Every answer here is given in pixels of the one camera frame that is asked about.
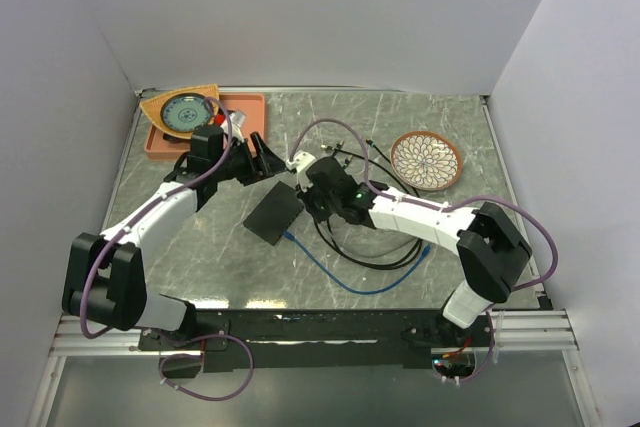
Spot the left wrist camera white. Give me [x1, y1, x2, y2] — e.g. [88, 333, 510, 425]
[214, 110, 246, 142]

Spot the blue patterned round plate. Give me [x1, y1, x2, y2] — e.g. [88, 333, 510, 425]
[160, 93, 213, 133]

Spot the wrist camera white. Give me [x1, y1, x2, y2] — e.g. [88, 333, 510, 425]
[214, 110, 246, 142]
[285, 151, 316, 191]

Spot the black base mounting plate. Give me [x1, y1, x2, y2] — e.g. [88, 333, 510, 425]
[137, 296, 554, 374]

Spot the salmon pink tray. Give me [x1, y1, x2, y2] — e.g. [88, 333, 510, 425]
[144, 93, 267, 161]

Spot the flower patterned brown bowl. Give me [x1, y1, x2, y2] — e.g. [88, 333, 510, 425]
[390, 131, 463, 191]

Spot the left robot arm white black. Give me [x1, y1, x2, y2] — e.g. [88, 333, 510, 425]
[62, 125, 286, 349]

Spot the aluminium rail frame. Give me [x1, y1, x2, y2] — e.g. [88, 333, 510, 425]
[27, 87, 600, 426]

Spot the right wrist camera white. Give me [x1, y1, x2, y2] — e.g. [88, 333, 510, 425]
[285, 151, 316, 191]

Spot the blue ethernet cable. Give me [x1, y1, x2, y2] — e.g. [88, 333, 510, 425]
[282, 230, 432, 296]

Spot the black network switch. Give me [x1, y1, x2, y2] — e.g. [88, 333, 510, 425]
[243, 181, 303, 246]

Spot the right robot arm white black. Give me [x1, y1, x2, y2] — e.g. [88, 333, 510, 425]
[286, 152, 531, 346]

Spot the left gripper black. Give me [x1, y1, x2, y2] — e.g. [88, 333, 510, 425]
[212, 132, 288, 186]

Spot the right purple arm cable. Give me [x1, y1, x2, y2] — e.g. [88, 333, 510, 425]
[288, 118, 560, 384]

